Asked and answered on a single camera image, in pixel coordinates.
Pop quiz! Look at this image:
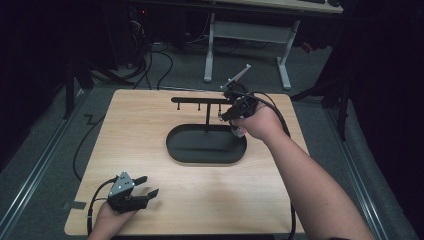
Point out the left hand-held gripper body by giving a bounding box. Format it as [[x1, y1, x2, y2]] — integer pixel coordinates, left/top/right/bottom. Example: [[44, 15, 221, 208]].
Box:
[[106, 170, 150, 214]]

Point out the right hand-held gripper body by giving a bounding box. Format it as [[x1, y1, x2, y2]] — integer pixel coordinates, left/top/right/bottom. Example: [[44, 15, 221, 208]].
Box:
[[219, 64, 260, 120]]

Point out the black hook rack with tray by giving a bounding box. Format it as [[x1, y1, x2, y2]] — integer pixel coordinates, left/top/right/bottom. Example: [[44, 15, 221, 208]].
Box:
[[165, 96, 249, 165]]

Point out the person's right hand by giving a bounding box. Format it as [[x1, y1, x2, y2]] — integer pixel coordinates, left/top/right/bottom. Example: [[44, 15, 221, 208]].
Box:
[[231, 102, 287, 143]]

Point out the person's left hand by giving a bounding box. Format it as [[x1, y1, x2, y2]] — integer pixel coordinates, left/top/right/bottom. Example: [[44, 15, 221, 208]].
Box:
[[87, 201, 139, 240]]

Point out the grey tape strip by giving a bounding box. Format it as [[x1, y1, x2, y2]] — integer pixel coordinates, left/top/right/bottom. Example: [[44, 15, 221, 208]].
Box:
[[69, 200, 88, 211]]

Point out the black metal stand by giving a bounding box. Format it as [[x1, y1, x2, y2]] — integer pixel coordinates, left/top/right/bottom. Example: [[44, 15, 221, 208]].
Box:
[[62, 54, 96, 120], [289, 78, 351, 142]]

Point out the left hand-held gripper cable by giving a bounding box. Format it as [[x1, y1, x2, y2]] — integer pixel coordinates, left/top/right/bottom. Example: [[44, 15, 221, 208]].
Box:
[[85, 177, 118, 238]]

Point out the hand-held gripper cable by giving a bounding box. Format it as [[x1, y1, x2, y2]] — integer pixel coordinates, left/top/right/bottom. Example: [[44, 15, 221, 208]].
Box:
[[233, 90, 298, 240], [85, 177, 118, 238]]

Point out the black floor cable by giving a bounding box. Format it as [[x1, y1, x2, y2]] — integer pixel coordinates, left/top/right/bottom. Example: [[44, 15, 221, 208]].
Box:
[[72, 114, 106, 182]]

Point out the white frame desk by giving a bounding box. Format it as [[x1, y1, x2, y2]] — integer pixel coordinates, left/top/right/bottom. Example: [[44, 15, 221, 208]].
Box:
[[203, 0, 344, 91]]

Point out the aluminium floor rail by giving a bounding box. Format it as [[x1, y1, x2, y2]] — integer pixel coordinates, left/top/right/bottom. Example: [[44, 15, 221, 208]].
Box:
[[323, 107, 390, 240], [0, 89, 86, 233]]

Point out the bundle of black cables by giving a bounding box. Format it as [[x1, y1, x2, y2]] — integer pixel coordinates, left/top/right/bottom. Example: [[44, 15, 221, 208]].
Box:
[[124, 18, 175, 91]]

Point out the right hand-held gripper cable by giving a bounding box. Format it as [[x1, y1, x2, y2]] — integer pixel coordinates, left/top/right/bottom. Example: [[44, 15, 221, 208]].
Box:
[[233, 90, 298, 240]]

